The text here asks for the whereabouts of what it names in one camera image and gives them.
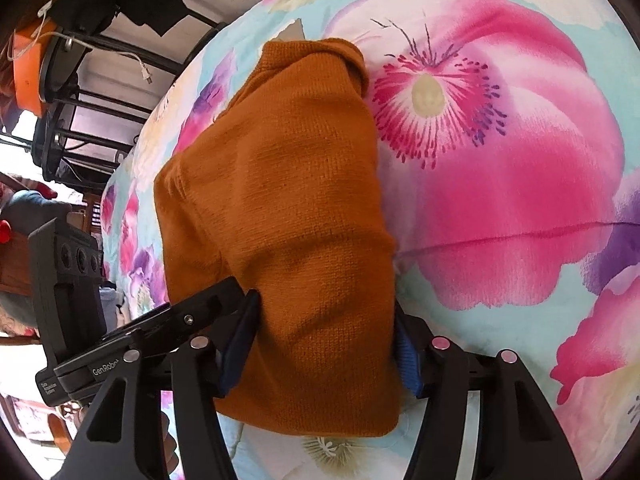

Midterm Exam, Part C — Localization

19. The wooden cabinet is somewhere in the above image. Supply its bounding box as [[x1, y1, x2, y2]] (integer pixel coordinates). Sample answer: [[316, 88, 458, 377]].
[[0, 230, 41, 296]]

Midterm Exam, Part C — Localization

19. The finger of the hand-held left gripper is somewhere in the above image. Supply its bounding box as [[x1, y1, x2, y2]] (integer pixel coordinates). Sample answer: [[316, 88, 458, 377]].
[[142, 276, 246, 357]]

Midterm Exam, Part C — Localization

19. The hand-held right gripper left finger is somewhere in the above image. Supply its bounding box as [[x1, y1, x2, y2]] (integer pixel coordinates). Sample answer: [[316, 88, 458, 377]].
[[57, 289, 262, 480]]

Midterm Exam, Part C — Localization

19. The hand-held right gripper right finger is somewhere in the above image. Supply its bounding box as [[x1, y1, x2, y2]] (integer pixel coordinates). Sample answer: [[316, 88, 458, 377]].
[[392, 302, 583, 480]]

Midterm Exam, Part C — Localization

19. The orange plastic basin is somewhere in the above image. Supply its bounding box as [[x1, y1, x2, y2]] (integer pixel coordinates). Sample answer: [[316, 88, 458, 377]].
[[11, 25, 51, 116]]

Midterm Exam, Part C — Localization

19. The black metal rack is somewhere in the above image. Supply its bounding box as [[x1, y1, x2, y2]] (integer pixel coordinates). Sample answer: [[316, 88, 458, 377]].
[[32, 10, 228, 186]]

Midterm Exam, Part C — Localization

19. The blue-grey cloth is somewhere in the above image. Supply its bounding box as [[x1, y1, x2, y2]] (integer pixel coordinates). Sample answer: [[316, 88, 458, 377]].
[[7, 190, 68, 231]]

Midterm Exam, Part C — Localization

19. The white charging cable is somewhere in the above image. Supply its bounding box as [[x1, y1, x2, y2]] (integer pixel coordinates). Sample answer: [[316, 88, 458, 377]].
[[7, 2, 156, 86]]

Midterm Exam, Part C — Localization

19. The orange-brown rabbit sweater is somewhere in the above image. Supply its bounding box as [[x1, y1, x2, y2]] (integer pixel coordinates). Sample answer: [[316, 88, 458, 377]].
[[154, 37, 403, 437]]

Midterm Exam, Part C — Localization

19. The floral bed sheet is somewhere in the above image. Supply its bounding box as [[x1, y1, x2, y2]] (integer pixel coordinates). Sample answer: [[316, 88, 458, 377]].
[[100, 0, 640, 480]]

